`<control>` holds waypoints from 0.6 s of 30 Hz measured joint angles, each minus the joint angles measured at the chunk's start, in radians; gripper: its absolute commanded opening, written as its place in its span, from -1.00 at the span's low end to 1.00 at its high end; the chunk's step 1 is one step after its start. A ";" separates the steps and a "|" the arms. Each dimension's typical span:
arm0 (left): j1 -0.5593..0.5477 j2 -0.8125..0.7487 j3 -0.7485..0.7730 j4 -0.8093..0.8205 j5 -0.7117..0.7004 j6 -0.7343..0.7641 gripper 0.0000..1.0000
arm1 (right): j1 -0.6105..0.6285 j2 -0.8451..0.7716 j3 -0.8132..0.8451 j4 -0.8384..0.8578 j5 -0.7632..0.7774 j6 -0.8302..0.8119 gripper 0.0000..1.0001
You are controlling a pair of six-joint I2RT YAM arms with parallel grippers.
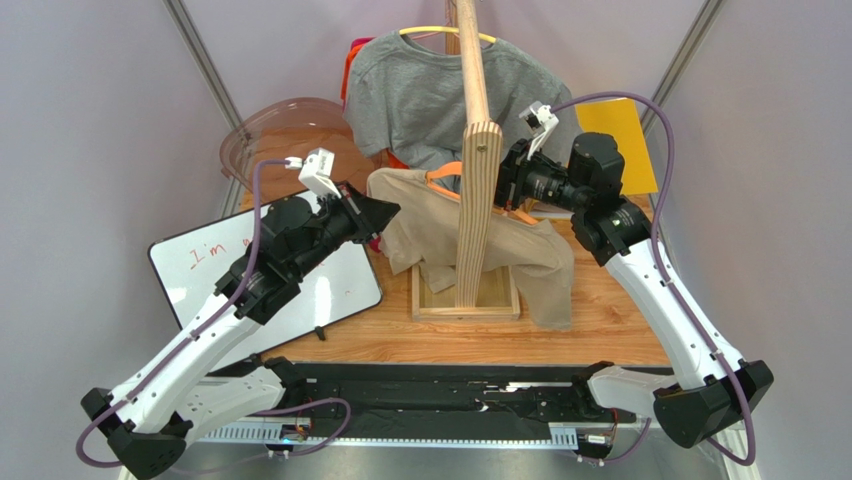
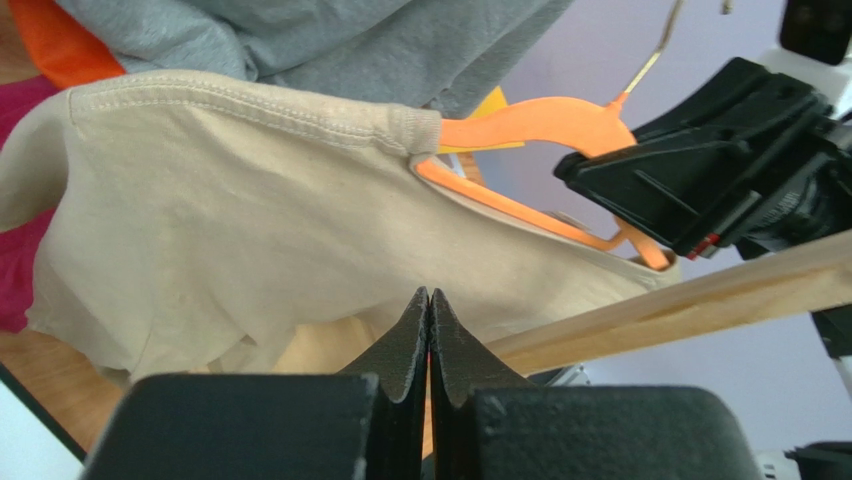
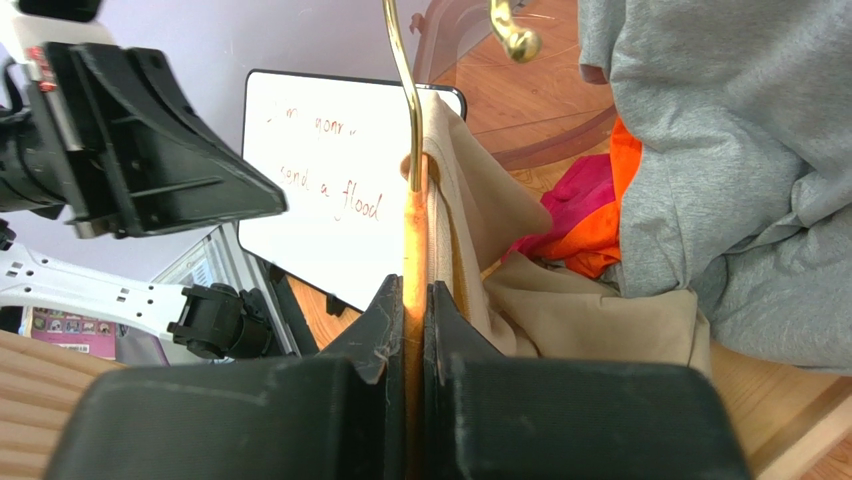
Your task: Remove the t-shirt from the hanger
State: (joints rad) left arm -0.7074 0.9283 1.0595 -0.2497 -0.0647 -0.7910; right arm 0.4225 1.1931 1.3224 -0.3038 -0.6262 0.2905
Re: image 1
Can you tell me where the orange cloth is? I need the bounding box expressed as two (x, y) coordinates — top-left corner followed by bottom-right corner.
(340, 37), (408, 170)

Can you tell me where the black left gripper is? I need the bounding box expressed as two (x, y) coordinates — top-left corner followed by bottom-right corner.
(293, 180), (403, 278)

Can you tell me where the pink cloth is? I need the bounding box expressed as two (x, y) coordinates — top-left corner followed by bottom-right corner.
(341, 37), (381, 253)

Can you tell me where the orange plastic hanger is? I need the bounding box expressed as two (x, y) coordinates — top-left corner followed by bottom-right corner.
(425, 161), (539, 226)

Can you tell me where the white board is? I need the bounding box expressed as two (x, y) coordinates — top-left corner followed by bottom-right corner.
(148, 211), (383, 371)

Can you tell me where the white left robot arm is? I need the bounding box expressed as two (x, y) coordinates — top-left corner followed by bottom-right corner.
(81, 182), (400, 479)

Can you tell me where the yellow plastic hanger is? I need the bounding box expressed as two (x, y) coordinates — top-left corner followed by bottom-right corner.
(398, 25), (497, 47)

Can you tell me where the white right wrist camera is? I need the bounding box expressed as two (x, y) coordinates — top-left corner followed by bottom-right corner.
(518, 101), (559, 161)

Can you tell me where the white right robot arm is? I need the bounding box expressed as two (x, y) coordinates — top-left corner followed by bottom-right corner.
(495, 133), (774, 448)

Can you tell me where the beige t shirt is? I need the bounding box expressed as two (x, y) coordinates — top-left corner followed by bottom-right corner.
(365, 166), (576, 331)

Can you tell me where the wooden clothes rack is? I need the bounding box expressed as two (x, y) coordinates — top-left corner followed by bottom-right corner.
(411, 1), (521, 321)

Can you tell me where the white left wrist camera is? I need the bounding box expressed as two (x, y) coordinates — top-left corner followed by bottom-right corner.
(298, 148), (341, 198)

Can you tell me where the clear pink plastic bowl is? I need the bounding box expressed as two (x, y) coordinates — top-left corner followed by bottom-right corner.
(219, 97), (385, 211)

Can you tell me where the grey t shirt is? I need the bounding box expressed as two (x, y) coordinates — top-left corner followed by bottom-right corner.
(344, 32), (573, 170)

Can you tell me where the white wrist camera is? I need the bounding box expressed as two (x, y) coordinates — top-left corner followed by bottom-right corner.
(298, 148), (341, 198)
(518, 101), (559, 161)

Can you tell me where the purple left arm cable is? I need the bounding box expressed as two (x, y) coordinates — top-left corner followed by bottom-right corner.
(74, 156), (354, 470)

